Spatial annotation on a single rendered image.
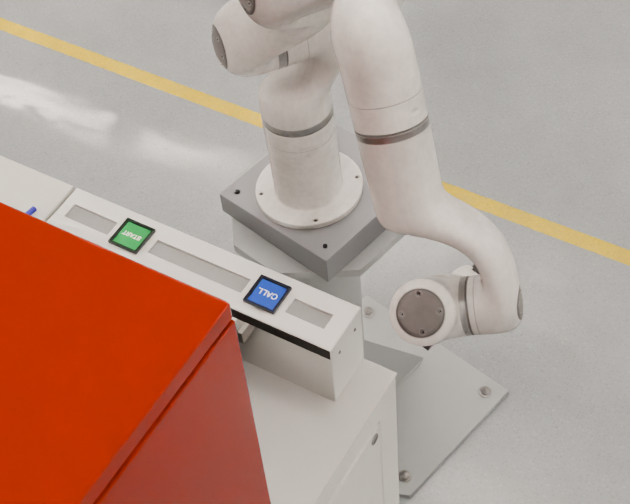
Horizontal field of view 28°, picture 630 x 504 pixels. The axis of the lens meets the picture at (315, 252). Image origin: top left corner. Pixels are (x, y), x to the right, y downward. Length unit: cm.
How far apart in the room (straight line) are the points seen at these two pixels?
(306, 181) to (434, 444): 97
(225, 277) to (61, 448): 118
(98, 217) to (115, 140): 150
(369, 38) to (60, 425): 72
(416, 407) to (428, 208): 147
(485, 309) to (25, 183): 93
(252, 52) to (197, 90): 184
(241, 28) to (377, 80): 47
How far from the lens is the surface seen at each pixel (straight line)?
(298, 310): 194
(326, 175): 212
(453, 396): 296
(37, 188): 218
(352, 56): 143
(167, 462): 89
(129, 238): 206
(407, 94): 145
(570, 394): 300
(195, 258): 202
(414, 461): 287
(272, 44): 183
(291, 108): 200
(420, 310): 155
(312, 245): 212
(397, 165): 147
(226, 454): 97
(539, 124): 355
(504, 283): 155
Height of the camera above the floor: 251
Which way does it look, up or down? 51 degrees down
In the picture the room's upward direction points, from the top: 6 degrees counter-clockwise
